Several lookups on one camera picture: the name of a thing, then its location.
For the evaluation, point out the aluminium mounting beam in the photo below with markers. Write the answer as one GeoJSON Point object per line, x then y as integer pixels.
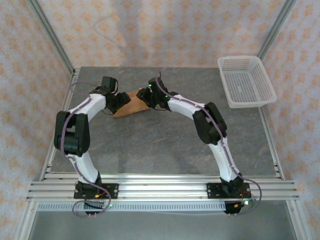
{"type": "Point", "coordinates": [162, 190]}

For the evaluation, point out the white plastic mesh basket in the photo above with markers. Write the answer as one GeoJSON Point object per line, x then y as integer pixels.
{"type": "Point", "coordinates": [245, 82]}

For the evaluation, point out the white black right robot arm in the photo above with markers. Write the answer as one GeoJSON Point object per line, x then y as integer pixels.
{"type": "Point", "coordinates": [185, 107]}

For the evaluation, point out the aluminium frame leg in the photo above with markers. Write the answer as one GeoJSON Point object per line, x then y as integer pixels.
{"type": "Point", "coordinates": [300, 225]}
{"type": "Point", "coordinates": [24, 225]}

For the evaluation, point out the aluminium frame post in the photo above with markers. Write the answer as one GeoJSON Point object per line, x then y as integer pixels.
{"type": "Point", "coordinates": [276, 28]}
{"type": "Point", "coordinates": [51, 35]}

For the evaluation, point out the patterned backdrop cloth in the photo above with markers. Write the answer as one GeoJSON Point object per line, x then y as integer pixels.
{"type": "Point", "coordinates": [160, 30]}

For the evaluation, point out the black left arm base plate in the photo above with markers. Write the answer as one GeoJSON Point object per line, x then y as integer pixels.
{"type": "Point", "coordinates": [113, 191]}

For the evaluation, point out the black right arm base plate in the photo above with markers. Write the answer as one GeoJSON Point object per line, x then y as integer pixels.
{"type": "Point", "coordinates": [212, 191]}

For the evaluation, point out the orange-brown t-shirt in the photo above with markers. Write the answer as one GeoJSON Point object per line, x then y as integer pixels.
{"type": "Point", "coordinates": [130, 108]}

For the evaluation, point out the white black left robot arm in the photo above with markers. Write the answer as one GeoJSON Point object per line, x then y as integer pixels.
{"type": "Point", "coordinates": [87, 107]}

